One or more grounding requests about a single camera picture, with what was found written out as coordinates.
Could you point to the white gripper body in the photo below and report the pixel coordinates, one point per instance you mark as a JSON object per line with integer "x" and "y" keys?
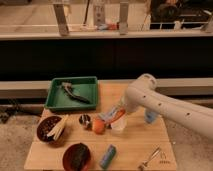
{"x": 121, "y": 108}

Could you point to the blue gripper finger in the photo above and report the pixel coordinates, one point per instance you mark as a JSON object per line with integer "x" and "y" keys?
{"x": 150, "y": 116}
{"x": 107, "y": 115}

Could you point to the orange red pepper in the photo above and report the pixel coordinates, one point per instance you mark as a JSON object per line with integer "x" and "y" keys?
{"x": 117, "y": 116}

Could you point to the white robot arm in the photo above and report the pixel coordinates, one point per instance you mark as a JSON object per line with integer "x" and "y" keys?
{"x": 142, "y": 92}

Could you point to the dark sponge in bowl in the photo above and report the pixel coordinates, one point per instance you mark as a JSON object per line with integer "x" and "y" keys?
{"x": 79, "y": 157}

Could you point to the red bowl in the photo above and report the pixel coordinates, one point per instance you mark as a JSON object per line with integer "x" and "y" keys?
{"x": 67, "y": 159}

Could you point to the brown wooden bowl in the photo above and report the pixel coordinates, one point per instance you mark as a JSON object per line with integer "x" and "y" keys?
{"x": 45, "y": 127}

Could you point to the orange round fruit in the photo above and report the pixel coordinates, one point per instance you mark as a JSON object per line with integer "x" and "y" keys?
{"x": 98, "y": 126}

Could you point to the white cup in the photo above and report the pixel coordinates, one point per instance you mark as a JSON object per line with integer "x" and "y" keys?
{"x": 119, "y": 125}

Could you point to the small dark round object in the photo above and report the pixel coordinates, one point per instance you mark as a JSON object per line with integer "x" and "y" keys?
{"x": 85, "y": 121}

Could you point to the wooden folding table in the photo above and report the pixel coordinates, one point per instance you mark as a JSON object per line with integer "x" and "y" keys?
{"x": 134, "y": 144}

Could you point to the green plastic tray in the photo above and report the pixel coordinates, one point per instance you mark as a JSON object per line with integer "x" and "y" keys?
{"x": 58, "y": 100}

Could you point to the dark tongs in tray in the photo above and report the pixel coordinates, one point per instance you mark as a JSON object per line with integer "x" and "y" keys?
{"x": 67, "y": 87}

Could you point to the pale corn husk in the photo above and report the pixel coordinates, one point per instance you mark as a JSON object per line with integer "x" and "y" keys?
{"x": 57, "y": 129}

